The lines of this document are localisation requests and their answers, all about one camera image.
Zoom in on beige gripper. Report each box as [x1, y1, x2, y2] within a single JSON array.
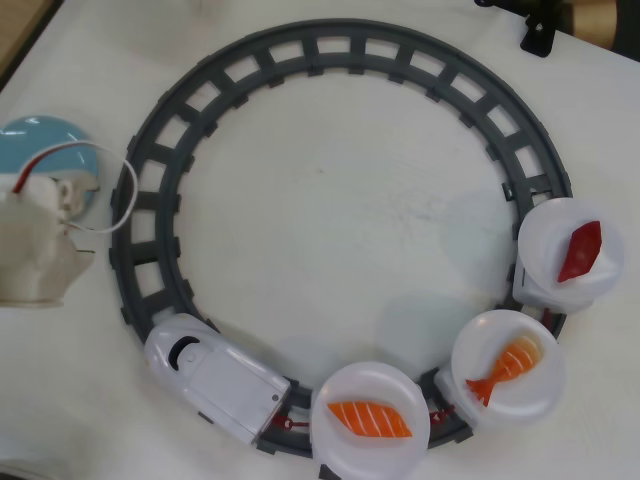
[[22, 174, 100, 227]]

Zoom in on orange salmon sushi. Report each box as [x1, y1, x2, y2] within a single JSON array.
[[326, 399, 416, 440]]

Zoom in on blue round dish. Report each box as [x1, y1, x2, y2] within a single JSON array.
[[0, 114, 100, 222]]

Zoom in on white Shinkansen toy locomotive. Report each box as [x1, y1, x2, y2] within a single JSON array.
[[143, 314, 293, 446]]

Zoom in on orange shrimp sushi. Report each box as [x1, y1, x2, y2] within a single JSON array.
[[465, 337, 544, 408]]

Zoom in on red tuna sushi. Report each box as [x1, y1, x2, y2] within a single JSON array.
[[556, 221, 604, 285]]

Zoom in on white round plastic plate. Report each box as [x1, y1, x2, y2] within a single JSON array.
[[450, 309, 568, 427], [309, 362, 432, 480], [517, 198, 626, 302]]

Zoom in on white toy train wagon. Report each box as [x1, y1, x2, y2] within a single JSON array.
[[511, 259, 609, 314], [433, 367, 484, 427]]

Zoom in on black metal clamp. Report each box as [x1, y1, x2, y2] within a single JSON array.
[[519, 9, 557, 57]]

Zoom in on tan cardboard tube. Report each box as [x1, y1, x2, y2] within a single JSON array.
[[555, 0, 619, 44]]

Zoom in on grey circular toy rail track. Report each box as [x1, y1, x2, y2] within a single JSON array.
[[107, 18, 581, 480]]

